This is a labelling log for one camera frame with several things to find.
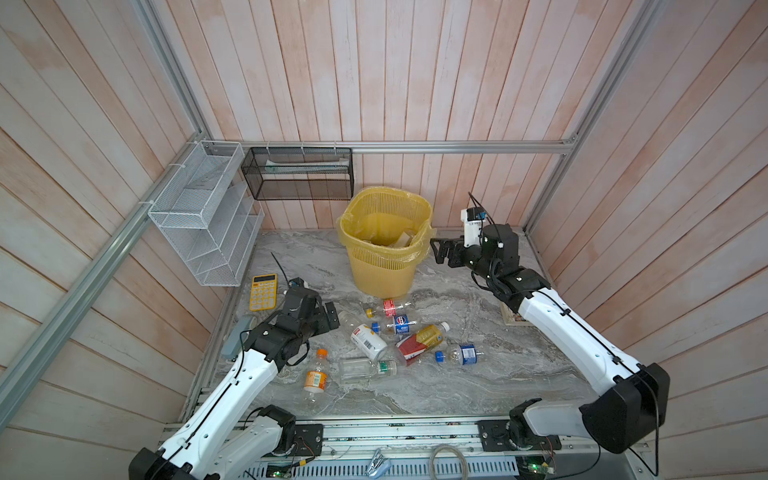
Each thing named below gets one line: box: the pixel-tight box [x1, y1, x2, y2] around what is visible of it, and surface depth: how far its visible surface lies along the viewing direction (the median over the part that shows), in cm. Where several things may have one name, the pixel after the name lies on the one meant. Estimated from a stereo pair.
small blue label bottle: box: [435, 344, 477, 365], surface depth 85 cm
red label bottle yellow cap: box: [366, 299, 413, 318], surface depth 95 cm
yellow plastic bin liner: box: [336, 186, 437, 263], surface depth 93 cm
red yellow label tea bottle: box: [395, 321, 451, 366], surface depth 86 cm
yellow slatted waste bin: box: [337, 186, 437, 299], surface depth 92 cm
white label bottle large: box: [350, 324, 388, 361], surface depth 86 cm
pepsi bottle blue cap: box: [371, 314, 419, 335], surface depth 90 cm
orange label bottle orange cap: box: [303, 348, 329, 405], surface depth 81 cm
